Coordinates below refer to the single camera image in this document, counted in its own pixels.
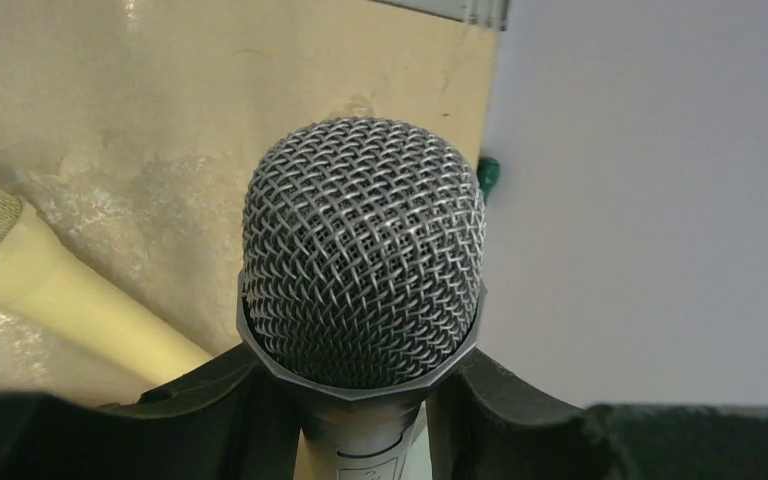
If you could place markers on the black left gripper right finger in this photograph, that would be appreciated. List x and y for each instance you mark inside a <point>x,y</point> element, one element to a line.
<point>486,423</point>

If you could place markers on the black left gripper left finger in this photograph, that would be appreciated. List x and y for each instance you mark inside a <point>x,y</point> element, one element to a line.
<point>225,420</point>

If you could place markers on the silver microphone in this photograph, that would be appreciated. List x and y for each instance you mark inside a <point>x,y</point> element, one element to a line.
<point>360,290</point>

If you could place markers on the cream yellow microphone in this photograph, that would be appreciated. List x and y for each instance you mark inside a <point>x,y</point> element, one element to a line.
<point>44,282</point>

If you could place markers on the green screwdriver handle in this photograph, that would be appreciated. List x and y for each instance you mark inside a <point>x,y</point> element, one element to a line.
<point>488,173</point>

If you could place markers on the aluminium table frame rail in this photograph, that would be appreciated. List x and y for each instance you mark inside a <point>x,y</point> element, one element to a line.
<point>488,14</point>

